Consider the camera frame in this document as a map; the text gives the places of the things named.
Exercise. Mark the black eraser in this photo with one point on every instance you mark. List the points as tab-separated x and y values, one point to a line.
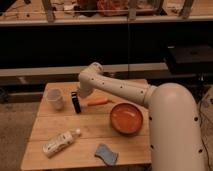
75	102

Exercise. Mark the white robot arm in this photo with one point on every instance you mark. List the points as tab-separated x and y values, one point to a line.
175	133

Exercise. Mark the orange carrot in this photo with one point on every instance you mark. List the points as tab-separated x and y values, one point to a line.
100	101

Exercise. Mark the orange bowl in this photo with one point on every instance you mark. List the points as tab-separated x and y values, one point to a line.
126	118

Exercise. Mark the white plastic cup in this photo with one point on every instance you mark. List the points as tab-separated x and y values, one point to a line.
55	99

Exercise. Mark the white plastic bottle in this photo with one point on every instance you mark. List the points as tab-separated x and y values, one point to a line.
60	142

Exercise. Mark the black box on shelf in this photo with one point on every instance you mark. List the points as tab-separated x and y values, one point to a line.
190	59

